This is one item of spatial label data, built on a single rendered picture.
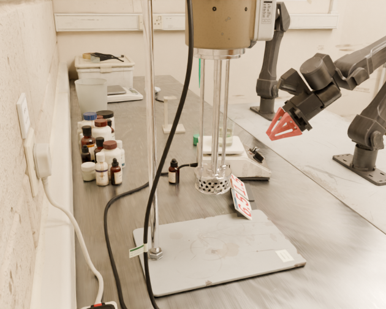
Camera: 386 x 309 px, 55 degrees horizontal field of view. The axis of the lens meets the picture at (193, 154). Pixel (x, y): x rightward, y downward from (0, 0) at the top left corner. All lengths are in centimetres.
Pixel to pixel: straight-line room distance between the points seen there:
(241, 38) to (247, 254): 40
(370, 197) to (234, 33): 63
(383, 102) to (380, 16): 216
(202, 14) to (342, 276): 51
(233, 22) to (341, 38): 253
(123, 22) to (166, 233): 175
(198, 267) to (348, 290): 26
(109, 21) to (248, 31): 182
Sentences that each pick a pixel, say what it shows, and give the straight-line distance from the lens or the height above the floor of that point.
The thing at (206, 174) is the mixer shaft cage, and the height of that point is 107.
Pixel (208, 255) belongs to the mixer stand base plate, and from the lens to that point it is 73.
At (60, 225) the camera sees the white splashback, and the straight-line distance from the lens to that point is 67.
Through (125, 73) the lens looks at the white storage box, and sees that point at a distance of 206.
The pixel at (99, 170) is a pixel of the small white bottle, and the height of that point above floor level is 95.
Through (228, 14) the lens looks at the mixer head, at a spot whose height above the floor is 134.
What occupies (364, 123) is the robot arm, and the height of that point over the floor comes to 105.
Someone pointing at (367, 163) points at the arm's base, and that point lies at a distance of 117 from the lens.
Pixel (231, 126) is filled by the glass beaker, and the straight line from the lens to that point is 99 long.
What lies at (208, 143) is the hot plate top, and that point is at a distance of 104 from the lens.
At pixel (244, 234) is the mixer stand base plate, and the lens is 79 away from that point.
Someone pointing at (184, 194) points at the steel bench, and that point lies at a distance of 95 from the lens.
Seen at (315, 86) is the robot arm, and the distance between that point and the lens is 96.
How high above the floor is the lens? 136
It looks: 23 degrees down
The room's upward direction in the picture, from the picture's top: 1 degrees clockwise
